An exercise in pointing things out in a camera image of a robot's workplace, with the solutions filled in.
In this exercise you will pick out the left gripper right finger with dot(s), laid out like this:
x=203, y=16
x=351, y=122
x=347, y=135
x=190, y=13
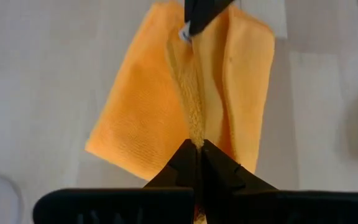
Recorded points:
x=235, y=199

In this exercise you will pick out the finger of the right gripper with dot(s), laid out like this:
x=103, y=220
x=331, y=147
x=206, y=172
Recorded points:
x=202, y=12

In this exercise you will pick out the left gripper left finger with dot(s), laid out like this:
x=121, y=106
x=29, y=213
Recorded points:
x=166, y=202

